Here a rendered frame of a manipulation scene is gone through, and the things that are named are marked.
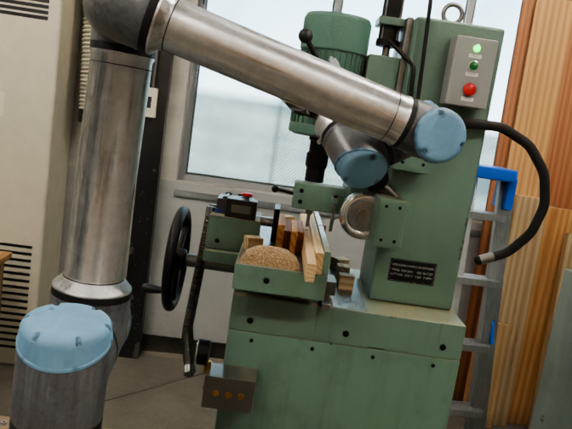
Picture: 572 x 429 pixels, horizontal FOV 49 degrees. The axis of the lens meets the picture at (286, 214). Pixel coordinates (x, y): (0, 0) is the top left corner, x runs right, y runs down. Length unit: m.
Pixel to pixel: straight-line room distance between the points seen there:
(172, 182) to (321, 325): 1.58
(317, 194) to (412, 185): 0.25
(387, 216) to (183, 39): 0.71
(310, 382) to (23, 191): 1.64
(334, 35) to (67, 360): 0.98
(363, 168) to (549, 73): 1.99
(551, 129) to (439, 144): 2.03
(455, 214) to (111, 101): 0.90
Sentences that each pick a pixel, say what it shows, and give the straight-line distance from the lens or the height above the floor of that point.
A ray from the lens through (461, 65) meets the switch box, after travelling 1.56.
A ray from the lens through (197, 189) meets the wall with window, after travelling 2.94.
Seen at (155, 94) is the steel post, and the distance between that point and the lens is 2.84.
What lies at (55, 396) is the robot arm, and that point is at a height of 0.76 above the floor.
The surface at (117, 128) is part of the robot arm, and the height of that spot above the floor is 1.17.
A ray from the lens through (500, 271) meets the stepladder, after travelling 2.47.
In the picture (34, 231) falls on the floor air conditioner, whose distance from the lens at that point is 2.82.
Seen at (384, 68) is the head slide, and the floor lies 1.39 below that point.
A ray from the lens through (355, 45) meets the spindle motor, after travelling 1.61.
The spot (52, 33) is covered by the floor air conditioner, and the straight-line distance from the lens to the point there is 2.75.
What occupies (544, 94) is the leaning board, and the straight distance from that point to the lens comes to 3.05.
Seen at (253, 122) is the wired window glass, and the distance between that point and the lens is 2.98.
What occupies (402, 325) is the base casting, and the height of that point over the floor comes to 0.78.
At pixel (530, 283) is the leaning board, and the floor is 0.66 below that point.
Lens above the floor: 1.24
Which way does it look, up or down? 9 degrees down
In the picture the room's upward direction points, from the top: 8 degrees clockwise
